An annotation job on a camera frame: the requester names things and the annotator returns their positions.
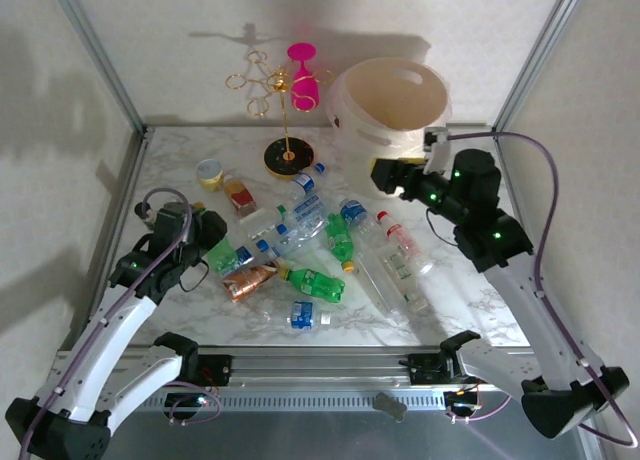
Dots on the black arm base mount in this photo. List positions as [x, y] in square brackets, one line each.
[425, 369]
[215, 370]

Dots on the red cap clear bottle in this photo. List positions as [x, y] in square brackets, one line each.
[400, 235]

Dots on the aluminium frame post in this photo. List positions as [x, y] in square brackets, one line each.
[540, 60]
[100, 60]

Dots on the crushed green plastic bottle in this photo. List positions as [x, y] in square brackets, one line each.
[222, 260]

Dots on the green bottle yellow cap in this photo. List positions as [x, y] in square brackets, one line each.
[340, 242]
[315, 282]

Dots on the black controller box green light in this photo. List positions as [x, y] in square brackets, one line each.
[462, 401]
[187, 401]

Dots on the capless clear plastic bottle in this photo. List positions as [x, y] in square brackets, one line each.
[300, 245]

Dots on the tall clear plastic bottle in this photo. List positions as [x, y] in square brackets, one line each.
[375, 285]

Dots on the brown coffee drink bottle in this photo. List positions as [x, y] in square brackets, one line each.
[247, 284]

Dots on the crushed clear blue label bottle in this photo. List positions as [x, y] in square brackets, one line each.
[302, 314]

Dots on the white plastic bin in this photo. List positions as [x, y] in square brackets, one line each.
[360, 145]

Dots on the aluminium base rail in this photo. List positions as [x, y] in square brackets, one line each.
[320, 367]

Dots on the small orange label bottle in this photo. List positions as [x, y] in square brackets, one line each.
[240, 197]

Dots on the blue Pocari Sweat bottle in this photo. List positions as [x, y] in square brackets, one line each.
[355, 212]

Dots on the blue cap mountain label bottle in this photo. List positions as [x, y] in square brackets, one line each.
[243, 254]

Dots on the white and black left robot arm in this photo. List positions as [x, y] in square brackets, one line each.
[110, 330]

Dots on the clear bottle green text label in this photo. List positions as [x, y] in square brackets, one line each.
[402, 275]

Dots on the pink wine glass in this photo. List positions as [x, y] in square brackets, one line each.
[302, 87]

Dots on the yellow printed paper cup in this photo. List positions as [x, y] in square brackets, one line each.
[212, 180]

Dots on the grey metal shelf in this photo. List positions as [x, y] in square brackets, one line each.
[300, 440]

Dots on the small blue label water bottle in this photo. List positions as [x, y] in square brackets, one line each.
[303, 181]

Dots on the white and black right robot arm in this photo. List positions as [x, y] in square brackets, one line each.
[515, 300]

